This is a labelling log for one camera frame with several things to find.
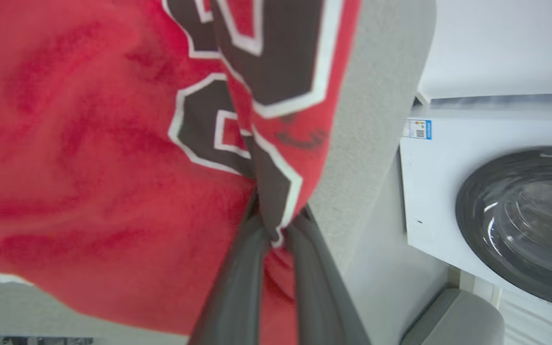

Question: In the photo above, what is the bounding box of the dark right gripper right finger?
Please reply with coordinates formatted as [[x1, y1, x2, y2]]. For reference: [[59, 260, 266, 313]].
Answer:
[[283, 205, 372, 345]]

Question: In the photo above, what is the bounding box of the white washing machine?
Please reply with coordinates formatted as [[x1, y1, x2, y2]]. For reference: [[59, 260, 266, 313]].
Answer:
[[399, 93, 552, 313]]

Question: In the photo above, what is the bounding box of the red white basketball jersey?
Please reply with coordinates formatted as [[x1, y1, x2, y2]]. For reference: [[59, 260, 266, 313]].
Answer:
[[0, 0, 363, 345]]

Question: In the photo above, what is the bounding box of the dark round washing machine door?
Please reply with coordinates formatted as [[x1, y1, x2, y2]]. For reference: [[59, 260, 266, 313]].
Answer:
[[455, 146, 552, 312]]

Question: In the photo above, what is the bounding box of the blue white energy label sticker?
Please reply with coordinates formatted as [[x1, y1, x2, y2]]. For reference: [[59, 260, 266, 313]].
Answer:
[[402, 118, 433, 141]]

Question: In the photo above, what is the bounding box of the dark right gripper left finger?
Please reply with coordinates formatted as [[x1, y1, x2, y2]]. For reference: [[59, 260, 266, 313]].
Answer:
[[187, 189, 277, 345]]

